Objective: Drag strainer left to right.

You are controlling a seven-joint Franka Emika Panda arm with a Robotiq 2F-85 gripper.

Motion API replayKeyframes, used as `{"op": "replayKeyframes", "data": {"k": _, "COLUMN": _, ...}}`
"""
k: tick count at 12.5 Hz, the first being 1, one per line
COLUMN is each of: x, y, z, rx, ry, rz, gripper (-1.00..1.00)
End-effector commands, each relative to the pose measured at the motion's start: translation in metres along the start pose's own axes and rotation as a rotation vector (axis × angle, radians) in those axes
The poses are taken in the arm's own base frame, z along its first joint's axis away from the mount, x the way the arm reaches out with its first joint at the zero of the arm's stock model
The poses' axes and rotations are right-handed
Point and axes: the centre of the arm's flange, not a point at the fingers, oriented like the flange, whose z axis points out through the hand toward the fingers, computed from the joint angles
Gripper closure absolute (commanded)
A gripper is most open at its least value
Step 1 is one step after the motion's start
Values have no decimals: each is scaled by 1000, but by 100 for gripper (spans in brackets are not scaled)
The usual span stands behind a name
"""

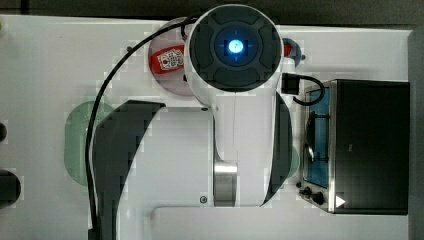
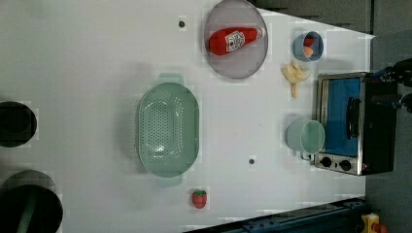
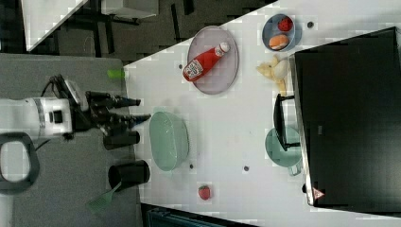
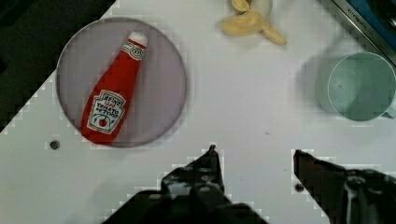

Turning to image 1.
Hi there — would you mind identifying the green plastic strainer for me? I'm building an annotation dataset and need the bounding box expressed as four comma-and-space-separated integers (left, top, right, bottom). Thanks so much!
64, 101, 94, 186

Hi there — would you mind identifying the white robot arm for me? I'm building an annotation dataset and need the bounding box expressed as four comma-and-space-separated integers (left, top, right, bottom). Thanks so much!
89, 4, 292, 240

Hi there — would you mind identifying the pink round plate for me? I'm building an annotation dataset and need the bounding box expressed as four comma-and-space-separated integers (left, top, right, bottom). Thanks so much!
148, 27, 193, 97

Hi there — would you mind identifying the red ketchup bottle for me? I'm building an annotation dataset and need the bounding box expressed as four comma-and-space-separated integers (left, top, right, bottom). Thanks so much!
149, 45, 184, 74

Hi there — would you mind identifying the blue bowl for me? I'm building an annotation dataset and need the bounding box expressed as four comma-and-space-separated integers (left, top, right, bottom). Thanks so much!
283, 38, 302, 62

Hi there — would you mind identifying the black toaster oven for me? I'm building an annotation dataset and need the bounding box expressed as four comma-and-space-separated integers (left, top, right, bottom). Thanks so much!
297, 79, 410, 215

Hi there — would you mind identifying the black round object upper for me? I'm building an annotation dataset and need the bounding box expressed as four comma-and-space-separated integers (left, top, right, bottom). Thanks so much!
0, 123, 7, 142

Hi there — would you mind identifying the black round object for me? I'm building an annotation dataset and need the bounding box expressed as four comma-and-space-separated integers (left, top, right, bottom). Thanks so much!
0, 170, 21, 209
0, 123, 7, 142

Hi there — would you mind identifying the black round object lower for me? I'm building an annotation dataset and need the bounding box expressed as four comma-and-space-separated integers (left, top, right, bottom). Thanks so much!
0, 170, 21, 209

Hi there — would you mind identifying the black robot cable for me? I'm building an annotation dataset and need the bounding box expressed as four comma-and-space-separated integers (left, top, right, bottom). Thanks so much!
84, 12, 209, 240

